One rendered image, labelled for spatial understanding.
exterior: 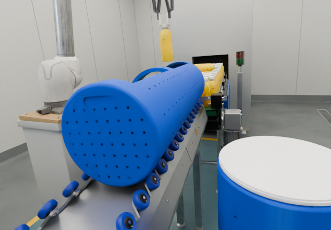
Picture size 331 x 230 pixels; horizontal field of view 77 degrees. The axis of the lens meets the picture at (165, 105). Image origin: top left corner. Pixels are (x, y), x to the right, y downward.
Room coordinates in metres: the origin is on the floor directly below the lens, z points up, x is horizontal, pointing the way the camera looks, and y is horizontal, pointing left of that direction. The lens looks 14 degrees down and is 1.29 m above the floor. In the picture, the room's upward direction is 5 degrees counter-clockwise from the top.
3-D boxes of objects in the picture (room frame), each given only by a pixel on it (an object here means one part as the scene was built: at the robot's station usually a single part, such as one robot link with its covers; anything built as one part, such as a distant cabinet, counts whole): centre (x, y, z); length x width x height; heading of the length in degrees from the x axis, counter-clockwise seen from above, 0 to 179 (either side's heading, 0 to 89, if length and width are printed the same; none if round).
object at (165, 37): (1.24, -0.03, 1.34); 0.07 x 0.07 x 0.19
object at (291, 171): (0.43, -0.25, 1.03); 0.28 x 0.28 x 0.01
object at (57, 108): (1.16, 0.61, 1.05); 0.22 x 0.18 x 0.06; 158
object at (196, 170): (1.29, -0.18, 0.31); 0.06 x 0.06 x 0.63; 72
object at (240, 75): (1.63, -0.60, 0.55); 0.04 x 0.04 x 1.10; 72
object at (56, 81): (1.19, 0.60, 1.19); 0.18 x 0.16 x 0.22; 4
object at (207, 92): (1.45, -0.29, 0.99); 0.07 x 0.07 x 0.19
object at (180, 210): (1.34, -0.05, 0.31); 0.06 x 0.06 x 0.63; 72
